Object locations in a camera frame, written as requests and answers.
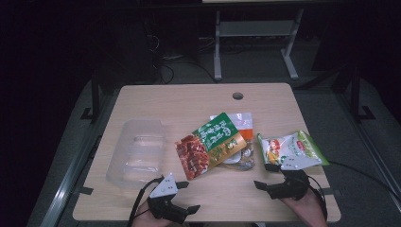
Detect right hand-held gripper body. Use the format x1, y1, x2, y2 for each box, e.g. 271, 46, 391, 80
267, 154, 323, 201

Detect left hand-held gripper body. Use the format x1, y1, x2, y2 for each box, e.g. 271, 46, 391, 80
148, 172, 190, 224

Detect white and green snack packet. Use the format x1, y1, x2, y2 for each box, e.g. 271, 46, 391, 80
256, 130, 330, 167

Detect clear plastic container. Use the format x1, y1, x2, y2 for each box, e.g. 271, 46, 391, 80
105, 118, 167, 190

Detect green sausage snack packet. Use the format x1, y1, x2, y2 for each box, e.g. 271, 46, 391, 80
174, 112, 248, 182

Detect clear packet with orange label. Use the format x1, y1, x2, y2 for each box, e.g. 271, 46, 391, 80
209, 112, 255, 171

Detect person's right hand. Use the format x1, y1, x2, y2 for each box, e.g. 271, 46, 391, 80
280, 190, 327, 227

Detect person's left hand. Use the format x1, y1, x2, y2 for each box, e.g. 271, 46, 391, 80
131, 201, 173, 227

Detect black metal stand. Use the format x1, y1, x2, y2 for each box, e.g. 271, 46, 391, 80
79, 72, 102, 124
349, 65, 376, 122

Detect left hand-held gripper cable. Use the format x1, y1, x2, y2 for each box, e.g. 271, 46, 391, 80
127, 176, 165, 227

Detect hand-held gripper cable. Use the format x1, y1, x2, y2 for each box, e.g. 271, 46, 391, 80
127, 176, 165, 227
308, 160, 401, 221

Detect right hand-held gripper cable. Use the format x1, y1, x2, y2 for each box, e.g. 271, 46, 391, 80
308, 160, 401, 221

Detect grey aluminium rail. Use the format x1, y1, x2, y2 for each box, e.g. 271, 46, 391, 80
41, 135, 105, 227

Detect black floor cables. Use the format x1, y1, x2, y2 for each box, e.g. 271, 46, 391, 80
150, 34, 218, 84

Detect white metal stand frame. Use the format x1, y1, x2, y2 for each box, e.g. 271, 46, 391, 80
213, 9, 305, 81

